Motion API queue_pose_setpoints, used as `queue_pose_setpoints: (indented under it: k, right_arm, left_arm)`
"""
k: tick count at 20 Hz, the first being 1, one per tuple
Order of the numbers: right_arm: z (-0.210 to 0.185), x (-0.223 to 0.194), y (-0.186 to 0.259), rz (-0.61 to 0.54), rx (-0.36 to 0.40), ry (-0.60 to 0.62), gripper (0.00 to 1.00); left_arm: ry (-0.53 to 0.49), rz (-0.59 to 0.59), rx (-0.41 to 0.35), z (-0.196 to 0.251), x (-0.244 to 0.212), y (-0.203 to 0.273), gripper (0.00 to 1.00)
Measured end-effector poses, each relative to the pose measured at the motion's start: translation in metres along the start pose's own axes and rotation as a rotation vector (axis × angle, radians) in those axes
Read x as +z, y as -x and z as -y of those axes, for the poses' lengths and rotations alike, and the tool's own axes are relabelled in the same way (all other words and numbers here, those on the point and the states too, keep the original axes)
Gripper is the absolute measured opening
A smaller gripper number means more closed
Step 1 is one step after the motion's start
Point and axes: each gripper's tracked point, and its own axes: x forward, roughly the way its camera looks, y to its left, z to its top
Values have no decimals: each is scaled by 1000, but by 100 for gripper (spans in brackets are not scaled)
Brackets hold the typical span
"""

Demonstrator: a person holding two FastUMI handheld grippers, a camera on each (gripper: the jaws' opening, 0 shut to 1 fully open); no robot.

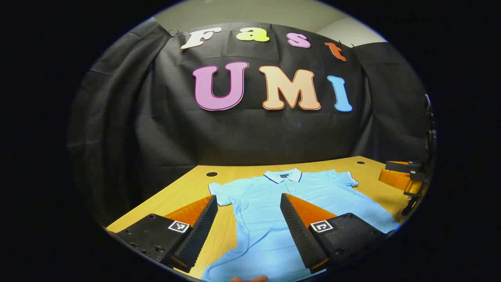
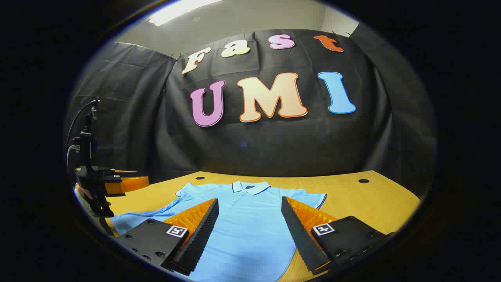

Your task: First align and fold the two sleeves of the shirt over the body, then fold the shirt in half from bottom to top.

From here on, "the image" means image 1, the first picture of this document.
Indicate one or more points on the black backdrop cloth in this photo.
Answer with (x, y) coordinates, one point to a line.
(254, 133)

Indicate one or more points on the light blue polo T-shirt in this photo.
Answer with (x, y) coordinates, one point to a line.
(258, 203)

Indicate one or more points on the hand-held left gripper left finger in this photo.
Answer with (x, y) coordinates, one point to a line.
(199, 235)

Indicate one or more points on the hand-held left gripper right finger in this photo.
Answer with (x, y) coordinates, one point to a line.
(297, 231)

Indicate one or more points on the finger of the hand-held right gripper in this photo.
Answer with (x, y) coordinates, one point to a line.
(393, 179)
(403, 167)

